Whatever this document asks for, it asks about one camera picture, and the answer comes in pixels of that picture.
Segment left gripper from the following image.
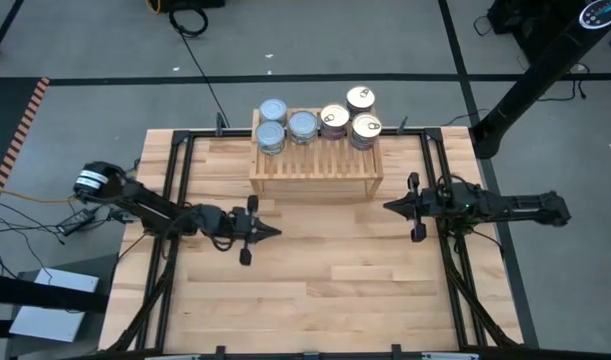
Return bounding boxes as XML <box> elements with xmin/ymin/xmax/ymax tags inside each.
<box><xmin>212</xmin><ymin>194</ymin><xmax>283</xmax><ymax>267</ymax></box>

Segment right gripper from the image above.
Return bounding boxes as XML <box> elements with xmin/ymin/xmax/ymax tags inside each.
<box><xmin>382</xmin><ymin>172</ymin><xmax>454</xmax><ymax>244</ymax></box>

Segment wooden slatted shelf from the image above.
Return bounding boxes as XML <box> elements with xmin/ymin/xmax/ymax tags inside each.
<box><xmin>248</xmin><ymin>107</ymin><xmax>385</xmax><ymax>201</ymax></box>

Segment grey connector box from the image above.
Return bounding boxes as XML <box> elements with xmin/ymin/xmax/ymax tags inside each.
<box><xmin>107</xmin><ymin>203</ymin><xmax>147</xmax><ymax>224</ymax></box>

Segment black tower fan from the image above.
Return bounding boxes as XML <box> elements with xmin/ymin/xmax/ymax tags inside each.
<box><xmin>470</xmin><ymin>0</ymin><xmax>611</xmax><ymax>160</ymax></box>

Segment black power adapter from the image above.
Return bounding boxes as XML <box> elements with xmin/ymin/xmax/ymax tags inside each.
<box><xmin>56</xmin><ymin>208</ymin><xmax>97</xmax><ymax>237</ymax></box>

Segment black metal beam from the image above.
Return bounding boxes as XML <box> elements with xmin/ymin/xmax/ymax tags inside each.
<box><xmin>0</xmin><ymin>272</ymin><xmax>111</xmax><ymax>315</ymax></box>

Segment white flat box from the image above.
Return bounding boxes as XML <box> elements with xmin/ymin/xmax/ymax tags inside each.
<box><xmin>8</xmin><ymin>267</ymin><xmax>101</xmax><ymax>344</ymax></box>

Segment black floor equipment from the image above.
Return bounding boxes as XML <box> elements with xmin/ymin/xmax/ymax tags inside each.
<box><xmin>157</xmin><ymin>0</ymin><xmax>226</xmax><ymax>12</ymax></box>

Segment orange black striped floor ramp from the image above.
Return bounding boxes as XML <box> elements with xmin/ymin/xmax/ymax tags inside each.
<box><xmin>0</xmin><ymin>76</ymin><xmax>52</xmax><ymax>192</ymax></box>

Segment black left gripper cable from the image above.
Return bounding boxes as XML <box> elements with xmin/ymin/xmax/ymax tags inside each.
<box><xmin>211</xmin><ymin>233</ymin><xmax>237</xmax><ymax>253</ymax></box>

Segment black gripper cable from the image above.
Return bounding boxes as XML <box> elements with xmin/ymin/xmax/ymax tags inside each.
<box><xmin>437</xmin><ymin>173</ymin><xmax>469</xmax><ymax>194</ymax></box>
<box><xmin>211</xmin><ymin>233</ymin><xmax>237</xmax><ymax>253</ymax></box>

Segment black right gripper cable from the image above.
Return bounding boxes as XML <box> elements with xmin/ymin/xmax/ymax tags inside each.
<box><xmin>437</xmin><ymin>173</ymin><xmax>469</xmax><ymax>194</ymax></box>

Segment black aluminium table frame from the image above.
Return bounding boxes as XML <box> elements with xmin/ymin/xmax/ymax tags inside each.
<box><xmin>99</xmin><ymin>127</ymin><xmax>527</xmax><ymax>360</ymax></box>

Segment long black floor cable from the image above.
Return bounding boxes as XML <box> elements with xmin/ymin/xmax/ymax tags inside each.
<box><xmin>167</xmin><ymin>5</ymin><xmax>231</xmax><ymax>129</ymax></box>

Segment yellow floor cable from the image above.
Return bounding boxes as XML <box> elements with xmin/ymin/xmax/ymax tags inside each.
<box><xmin>0</xmin><ymin>171</ymin><xmax>138</xmax><ymax>205</ymax></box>

